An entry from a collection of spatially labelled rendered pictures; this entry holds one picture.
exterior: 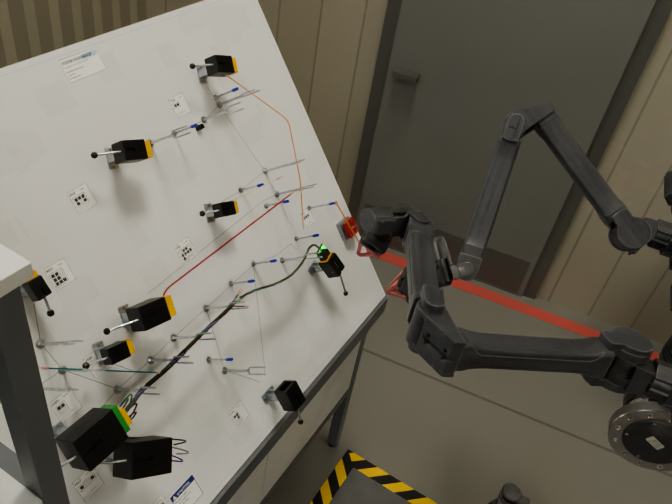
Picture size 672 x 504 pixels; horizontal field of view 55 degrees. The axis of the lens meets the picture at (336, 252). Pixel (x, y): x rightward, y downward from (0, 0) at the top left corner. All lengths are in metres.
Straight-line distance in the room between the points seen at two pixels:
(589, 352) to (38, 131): 1.13
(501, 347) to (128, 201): 0.84
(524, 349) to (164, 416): 0.79
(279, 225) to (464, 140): 1.67
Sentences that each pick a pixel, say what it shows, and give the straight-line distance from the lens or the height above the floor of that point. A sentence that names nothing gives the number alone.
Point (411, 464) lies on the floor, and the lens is 2.80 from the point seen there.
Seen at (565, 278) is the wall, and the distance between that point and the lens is 3.64.
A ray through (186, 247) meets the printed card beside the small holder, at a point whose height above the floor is 1.29.
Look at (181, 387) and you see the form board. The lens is 1.53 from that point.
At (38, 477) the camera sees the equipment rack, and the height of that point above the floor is 1.51.
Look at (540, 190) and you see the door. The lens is 3.32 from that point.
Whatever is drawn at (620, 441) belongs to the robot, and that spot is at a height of 1.09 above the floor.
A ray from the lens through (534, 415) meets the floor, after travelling 3.15.
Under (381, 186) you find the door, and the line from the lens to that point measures 3.52.
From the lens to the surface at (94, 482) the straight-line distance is 1.44.
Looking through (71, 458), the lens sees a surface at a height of 1.24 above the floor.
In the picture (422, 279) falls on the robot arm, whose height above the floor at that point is 1.48.
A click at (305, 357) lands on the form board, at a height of 0.93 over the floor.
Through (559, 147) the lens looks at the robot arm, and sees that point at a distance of 1.71.
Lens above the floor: 2.30
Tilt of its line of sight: 39 degrees down
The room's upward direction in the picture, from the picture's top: 11 degrees clockwise
